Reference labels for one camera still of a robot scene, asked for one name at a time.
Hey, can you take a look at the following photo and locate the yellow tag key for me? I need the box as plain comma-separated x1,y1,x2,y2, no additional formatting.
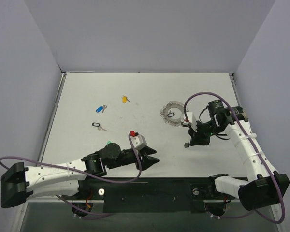
121,95,130,103

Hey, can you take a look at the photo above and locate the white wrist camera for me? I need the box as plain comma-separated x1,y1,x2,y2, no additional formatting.
181,112,197,131
130,131,147,151

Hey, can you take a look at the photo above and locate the metal key organizer disc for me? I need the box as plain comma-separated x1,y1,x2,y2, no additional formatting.
160,101,184,126

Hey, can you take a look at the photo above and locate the blue tag key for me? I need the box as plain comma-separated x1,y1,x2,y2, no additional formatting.
96,105,107,113

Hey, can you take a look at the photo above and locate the purple cable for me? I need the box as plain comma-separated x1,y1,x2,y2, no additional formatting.
0,134,143,219
183,91,285,223

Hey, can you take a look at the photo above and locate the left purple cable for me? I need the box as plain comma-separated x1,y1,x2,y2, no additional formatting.
0,134,143,219

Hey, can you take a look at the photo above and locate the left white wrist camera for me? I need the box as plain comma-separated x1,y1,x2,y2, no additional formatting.
130,131,147,151

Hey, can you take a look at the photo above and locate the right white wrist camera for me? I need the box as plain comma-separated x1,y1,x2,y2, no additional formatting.
181,112,197,131

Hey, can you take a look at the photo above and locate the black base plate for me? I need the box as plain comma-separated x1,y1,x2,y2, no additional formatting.
72,177,234,214

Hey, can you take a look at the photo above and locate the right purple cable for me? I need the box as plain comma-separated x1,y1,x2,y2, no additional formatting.
183,91,285,223

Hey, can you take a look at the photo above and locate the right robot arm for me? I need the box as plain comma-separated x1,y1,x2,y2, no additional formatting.
181,100,290,211

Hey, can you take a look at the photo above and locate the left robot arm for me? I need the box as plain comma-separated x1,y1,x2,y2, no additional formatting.
0,143,160,208

